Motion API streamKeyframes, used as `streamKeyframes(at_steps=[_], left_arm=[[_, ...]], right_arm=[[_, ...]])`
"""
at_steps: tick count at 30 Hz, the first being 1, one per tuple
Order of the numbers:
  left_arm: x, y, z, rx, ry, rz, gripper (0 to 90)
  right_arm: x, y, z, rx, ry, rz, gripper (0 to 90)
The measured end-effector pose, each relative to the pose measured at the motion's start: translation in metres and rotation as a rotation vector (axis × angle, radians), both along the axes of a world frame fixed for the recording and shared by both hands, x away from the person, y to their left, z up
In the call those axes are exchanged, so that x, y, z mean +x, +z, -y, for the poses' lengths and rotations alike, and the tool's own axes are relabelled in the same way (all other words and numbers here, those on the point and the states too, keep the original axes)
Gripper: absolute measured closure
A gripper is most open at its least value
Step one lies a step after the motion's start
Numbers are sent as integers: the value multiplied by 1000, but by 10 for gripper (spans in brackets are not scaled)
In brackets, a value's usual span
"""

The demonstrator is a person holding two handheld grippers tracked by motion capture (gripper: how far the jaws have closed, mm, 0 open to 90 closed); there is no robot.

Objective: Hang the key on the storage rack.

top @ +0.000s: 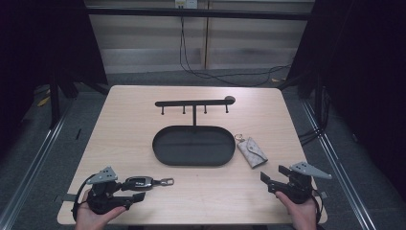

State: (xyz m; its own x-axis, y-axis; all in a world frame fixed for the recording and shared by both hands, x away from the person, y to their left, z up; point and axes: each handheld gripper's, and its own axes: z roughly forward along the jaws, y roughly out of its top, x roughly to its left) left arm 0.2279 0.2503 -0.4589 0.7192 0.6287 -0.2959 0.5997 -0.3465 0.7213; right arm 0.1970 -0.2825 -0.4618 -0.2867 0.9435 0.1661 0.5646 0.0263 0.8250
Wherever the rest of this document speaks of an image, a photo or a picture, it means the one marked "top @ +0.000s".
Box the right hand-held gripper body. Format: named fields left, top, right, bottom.
left=267, top=161, right=333, bottom=205

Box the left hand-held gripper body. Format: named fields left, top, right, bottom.
left=85, top=166, right=134, bottom=216

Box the black car key fob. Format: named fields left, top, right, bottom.
left=123, top=175, right=175, bottom=192

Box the grey patterned key pouch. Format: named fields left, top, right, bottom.
left=234, top=133, right=269, bottom=170

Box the black key rack with tray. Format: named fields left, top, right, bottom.
left=151, top=95, right=237, bottom=168

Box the person's left hand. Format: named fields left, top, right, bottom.
left=74, top=189, right=127, bottom=230

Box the person's right hand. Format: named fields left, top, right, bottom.
left=275, top=191, right=319, bottom=230

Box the black stand leg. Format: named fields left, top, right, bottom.
left=48, top=75, right=62, bottom=129

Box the yellow tape strip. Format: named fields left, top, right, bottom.
left=36, top=95, right=52, bottom=107

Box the black curtain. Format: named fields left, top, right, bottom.
left=277, top=0, right=406, bottom=193
left=0, top=0, right=109, bottom=161

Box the black horizontal bar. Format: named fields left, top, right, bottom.
left=85, top=7, right=312, bottom=21

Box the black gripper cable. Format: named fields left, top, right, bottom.
left=309, top=194, right=322, bottom=226
left=71, top=173, right=97, bottom=222

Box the bundle of black floor cables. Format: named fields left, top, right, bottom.
left=298, top=126, right=324, bottom=147

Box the metal floor rail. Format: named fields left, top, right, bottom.
left=301, top=99, right=373, bottom=230
left=0, top=104, right=74, bottom=230

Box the black wall cable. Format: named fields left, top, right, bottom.
left=178, top=15, right=292, bottom=88

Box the white wall socket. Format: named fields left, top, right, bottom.
left=174, top=0, right=199, bottom=10

